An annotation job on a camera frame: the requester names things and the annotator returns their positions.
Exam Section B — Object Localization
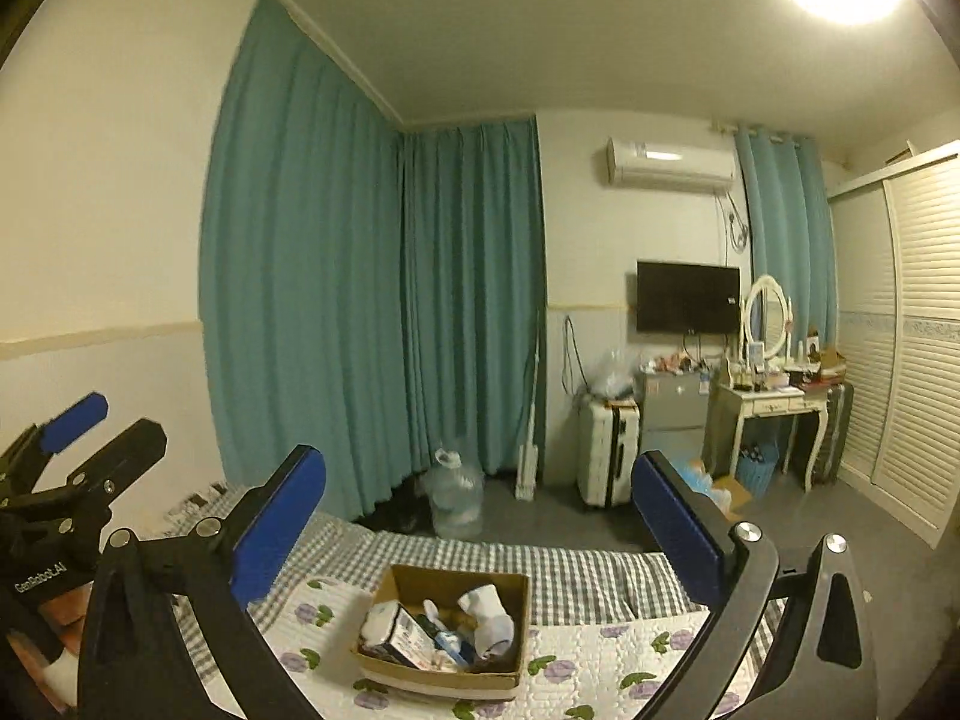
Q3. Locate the wide teal curtain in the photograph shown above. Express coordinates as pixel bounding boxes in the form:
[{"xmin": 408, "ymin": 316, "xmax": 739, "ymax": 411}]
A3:
[{"xmin": 201, "ymin": 0, "xmax": 410, "ymax": 522}]

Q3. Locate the orange cloth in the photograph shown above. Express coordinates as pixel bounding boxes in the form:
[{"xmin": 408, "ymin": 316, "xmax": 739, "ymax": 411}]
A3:
[{"xmin": 30, "ymin": 589, "xmax": 95, "ymax": 657}]

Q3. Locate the plastic-wrapped labelled pack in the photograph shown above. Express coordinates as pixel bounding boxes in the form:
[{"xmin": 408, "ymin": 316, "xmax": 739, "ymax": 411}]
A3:
[{"xmin": 358, "ymin": 601, "xmax": 440, "ymax": 668}]

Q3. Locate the small floor cardboard box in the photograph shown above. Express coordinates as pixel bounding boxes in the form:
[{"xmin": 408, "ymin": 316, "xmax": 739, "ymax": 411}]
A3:
[{"xmin": 709, "ymin": 476, "xmax": 755, "ymax": 523}]

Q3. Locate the black wall television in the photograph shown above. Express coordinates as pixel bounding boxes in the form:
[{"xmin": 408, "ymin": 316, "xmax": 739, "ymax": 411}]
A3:
[{"xmin": 636, "ymin": 260, "xmax": 741, "ymax": 335}]

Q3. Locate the brown cardboard box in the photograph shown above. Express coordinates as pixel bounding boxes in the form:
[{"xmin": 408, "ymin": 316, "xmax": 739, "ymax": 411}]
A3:
[{"xmin": 352, "ymin": 564, "xmax": 532, "ymax": 691}]

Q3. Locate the clear plastic bag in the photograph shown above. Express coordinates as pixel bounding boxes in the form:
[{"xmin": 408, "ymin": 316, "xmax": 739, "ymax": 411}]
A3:
[{"xmin": 589, "ymin": 349, "xmax": 638, "ymax": 398}]

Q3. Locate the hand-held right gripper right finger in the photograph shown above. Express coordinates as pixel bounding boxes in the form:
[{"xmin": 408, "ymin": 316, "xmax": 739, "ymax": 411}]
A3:
[{"xmin": 631, "ymin": 450, "xmax": 878, "ymax": 720}]

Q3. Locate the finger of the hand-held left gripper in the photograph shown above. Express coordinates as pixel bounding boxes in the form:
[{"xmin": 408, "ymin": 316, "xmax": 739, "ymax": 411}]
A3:
[
  {"xmin": 0, "ymin": 420, "xmax": 167, "ymax": 535},
  {"xmin": 0, "ymin": 391, "xmax": 110, "ymax": 494}
]

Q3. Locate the blue plastic bag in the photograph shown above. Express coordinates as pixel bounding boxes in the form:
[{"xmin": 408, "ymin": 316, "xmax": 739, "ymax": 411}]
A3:
[{"xmin": 671, "ymin": 457, "xmax": 732, "ymax": 512}]

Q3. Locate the narrow teal curtain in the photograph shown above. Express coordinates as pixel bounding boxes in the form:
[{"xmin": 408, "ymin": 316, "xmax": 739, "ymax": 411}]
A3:
[{"xmin": 735, "ymin": 126, "xmax": 839, "ymax": 346}]

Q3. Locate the clear water jug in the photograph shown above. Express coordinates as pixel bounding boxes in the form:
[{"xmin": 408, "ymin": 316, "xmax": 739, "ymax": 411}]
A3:
[{"xmin": 420, "ymin": 448, "xmax": 486, "ymax": 541}]

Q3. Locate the floral white quilt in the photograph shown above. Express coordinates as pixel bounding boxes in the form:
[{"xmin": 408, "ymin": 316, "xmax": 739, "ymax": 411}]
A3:
[{"xmin": 255, "ymin": 577, "xmax": 758, "ymax": 720}]

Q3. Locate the white slatted wardrobe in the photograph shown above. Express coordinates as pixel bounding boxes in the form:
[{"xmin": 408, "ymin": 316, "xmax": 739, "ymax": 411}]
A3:
[{"xmin": 829, "ymin": 141, "xmax": 960, "ymax": 548}]

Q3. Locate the row of cosmetic bottles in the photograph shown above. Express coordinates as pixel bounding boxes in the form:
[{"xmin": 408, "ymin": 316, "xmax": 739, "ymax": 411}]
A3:
[{"xmin": 720, "ymin": 341, "xmax": 846, "ymax": 392}]

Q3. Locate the blue basket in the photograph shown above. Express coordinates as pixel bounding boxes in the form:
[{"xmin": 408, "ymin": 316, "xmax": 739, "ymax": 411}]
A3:
[{"xmin": 735, "ymin": 442, "xmax": 781, "ymax": 500}]

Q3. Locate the white sock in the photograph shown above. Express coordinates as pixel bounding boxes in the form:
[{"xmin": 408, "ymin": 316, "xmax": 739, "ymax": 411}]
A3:
[{"xmin": 457, "ymin": 583, "xmax": 517, "ymax": 657}]

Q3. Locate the dark grey suitcase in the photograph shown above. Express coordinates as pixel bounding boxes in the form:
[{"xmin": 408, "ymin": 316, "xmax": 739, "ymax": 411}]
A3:
[{"xmin": 814, "ymin": 382, "xmax": 856, "ymax": 485}]

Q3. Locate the air conditioner power cord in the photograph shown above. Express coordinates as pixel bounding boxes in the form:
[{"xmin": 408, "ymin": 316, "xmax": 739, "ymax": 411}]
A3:
[{"xmin": 724, "ymin": 191, "xmax": 752, "ymax": 253}]

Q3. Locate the teal corner curtain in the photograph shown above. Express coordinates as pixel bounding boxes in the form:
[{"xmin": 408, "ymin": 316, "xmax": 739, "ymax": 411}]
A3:
[{"xmin": 397, "ymin": 118, "xmax": 547, "ymax": 477}]

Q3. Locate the white oval vanity mirror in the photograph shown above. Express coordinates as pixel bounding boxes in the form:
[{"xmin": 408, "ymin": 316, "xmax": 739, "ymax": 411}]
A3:
[{"xmin": 742, "ymin": 275, "xmax": 794, "ymax": 365}]

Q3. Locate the white dressing table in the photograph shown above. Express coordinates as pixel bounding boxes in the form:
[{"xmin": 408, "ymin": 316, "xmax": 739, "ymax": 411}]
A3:
[{"xmin": 709, "ymin": 379, "xmax": 833, "ymax": 492}]

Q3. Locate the white air conditioner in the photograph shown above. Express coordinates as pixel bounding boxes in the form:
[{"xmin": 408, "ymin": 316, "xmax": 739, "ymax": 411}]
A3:
[{"xmin": 606, "ymin": 136, "xmax": 737, "ymax": 193}]

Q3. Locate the white suitcase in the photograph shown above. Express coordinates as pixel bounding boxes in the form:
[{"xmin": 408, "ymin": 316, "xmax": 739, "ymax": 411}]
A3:
[{"xmin": 577, "ymin": 394, "xmax": 641, "ymax": 508}]

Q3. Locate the dark wall cable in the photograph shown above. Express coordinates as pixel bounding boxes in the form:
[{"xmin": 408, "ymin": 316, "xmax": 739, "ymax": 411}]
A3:
[{"xmin": 562, "ymin": 315, "xmax": 593, "ymax": 395}]

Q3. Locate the grey mini fridge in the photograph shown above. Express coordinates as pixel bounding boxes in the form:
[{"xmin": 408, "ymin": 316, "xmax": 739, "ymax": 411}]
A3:
[{"xmin": 636, "ymin": 371, "xmax": 712, "ymax": 458}]

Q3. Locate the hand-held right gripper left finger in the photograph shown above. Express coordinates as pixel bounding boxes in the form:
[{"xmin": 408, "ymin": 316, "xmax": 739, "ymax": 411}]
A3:
[{"xmin": 77, "ymin": 444, "xmax": 327, "ymax": 720}]

